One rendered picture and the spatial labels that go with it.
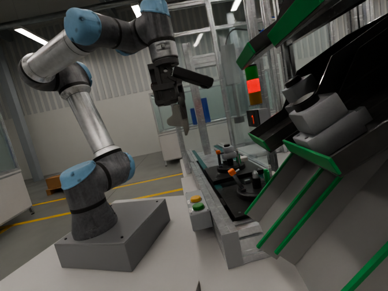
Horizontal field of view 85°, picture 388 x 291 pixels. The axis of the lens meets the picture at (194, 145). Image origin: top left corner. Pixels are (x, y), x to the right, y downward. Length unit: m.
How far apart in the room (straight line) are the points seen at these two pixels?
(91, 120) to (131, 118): 8.09
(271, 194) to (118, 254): 0.47
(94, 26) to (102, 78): 8.81
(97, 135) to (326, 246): 0.77
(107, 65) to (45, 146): 4.13
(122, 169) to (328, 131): 0.71
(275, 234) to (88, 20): 0.59
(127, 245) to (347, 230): 0.55
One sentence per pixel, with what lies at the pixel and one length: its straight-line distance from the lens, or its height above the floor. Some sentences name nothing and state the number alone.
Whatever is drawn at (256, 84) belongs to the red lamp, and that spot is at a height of 1.34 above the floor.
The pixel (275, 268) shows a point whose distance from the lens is 0.65.
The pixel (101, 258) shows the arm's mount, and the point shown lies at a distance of 0.79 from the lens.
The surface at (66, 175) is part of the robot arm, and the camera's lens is 0.79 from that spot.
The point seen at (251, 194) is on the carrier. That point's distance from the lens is 0.72.
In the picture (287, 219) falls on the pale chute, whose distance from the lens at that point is 0.43.
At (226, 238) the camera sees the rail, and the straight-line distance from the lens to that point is 0.60.
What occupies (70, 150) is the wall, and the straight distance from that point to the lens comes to 10.00.
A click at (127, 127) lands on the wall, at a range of 9.04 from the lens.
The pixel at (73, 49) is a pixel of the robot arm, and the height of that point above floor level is 1.50.
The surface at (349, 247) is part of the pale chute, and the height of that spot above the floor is 1.05.
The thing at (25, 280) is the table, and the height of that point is 0.86.
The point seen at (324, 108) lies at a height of 1.25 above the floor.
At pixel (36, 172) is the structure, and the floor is 0.33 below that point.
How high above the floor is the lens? 1.28
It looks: 9 degrees down
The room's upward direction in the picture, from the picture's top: 12 degrees counter-clockwise
